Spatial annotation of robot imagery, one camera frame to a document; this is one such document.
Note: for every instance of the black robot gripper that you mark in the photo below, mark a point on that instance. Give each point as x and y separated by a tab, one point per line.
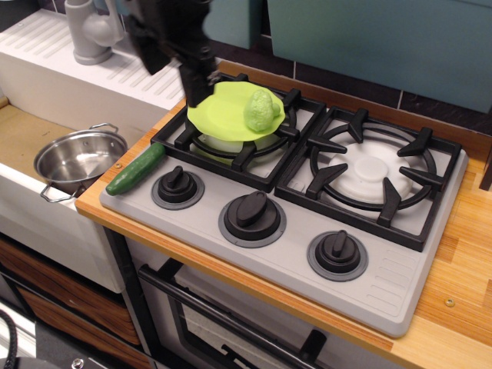
173	31

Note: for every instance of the dark green toy pickle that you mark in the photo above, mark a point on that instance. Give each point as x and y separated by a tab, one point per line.
137	170

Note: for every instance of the light green toy cauliflower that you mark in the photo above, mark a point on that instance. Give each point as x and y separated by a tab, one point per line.
260	111

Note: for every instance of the lime green plastic plate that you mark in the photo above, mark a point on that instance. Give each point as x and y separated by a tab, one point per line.
221	114

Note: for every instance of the white toy sink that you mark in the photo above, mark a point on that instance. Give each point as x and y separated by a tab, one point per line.
44	94

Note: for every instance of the stainless steel pot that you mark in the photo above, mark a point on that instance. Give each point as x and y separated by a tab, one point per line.
72	163

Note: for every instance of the grey toy faucet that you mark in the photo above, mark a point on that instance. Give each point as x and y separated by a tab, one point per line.
93	35

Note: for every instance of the white left burner cap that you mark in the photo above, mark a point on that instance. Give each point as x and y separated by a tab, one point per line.
264	146

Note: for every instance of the white burner cap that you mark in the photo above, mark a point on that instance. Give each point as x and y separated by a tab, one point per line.
264	146
368	164

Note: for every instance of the black left stove knob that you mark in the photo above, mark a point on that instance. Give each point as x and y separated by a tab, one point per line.
177	190

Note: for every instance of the black stove knob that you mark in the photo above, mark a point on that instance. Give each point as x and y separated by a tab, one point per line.
337	256
252	220
177	190

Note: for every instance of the black left burner grate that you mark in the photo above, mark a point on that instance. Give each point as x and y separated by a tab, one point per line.
180	139

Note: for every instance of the black burner grate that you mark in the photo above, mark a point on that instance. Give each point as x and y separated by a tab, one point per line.
413	222
180	139

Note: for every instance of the black middle stove knob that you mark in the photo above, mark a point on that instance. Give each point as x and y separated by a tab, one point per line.
252	220

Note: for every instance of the white right burner cap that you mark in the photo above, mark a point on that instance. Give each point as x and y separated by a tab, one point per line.
368	164

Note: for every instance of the grey toy stove top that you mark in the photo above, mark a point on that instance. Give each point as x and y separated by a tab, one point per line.
384	297

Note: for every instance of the black right burner grate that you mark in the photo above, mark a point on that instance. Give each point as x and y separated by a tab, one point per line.
413	222

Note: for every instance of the black right stove knob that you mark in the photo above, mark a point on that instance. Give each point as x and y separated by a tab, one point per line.
337	256

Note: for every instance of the wooden drawer front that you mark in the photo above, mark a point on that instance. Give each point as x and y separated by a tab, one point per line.
72	304

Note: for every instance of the black oven door handle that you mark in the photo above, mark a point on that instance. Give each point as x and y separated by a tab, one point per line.
305	358

